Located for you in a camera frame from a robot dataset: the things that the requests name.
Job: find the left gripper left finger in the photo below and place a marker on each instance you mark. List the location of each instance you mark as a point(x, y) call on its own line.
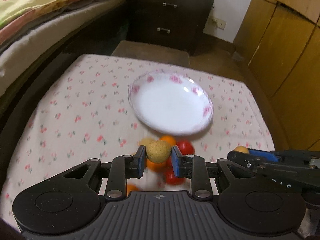
point(123, 168)

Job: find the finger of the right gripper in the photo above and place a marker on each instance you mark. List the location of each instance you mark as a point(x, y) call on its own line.
point(287, 156)
point(251, 162)

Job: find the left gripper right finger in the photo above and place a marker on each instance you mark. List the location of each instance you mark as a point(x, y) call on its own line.
point(194, 168)

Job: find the tan longan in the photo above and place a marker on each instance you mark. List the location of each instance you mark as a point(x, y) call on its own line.
point(145, 141)
point(242, 149)
point(158, 151)

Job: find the red tomato back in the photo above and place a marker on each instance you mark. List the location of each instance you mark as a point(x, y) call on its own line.
point(185, 147)

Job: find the red tomato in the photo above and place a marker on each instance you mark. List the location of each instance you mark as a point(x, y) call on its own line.
point(170, 178)
point(185, 147)
point(169, 163)

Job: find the orange tangerine front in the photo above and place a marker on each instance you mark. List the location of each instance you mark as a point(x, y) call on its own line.
point(130, 188)

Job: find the orange tangerine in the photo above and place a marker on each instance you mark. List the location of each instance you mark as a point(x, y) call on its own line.
point(169, 139)
point(156, 167)
point(130, 188)

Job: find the red tomato front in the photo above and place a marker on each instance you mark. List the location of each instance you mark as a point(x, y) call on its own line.
point(170, 178)

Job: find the tan longan back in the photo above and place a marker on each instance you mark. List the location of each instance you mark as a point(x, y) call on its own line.
point(145, 141)

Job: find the orange tangerine back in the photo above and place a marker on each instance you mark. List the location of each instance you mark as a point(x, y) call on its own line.
point(169, 139)

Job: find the tan longan front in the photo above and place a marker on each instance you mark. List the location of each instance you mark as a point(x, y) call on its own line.
point(158, 151)

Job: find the white floral plate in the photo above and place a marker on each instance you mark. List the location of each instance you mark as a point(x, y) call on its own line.
point(170, 103)

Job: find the cherry print tablecloth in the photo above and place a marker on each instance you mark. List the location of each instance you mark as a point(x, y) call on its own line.
point(84, 113)

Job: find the yellow wooden wardrobe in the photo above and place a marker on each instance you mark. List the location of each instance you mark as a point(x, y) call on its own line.
point(279, 42)

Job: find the dark wooden nightstand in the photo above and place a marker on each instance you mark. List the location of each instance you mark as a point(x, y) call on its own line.
point(175, 24)

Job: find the grey bed mattress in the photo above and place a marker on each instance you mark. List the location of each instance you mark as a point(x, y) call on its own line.
point(23, 48)

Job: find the wall power outlet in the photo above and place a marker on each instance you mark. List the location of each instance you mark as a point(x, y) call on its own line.
point(217, 23)

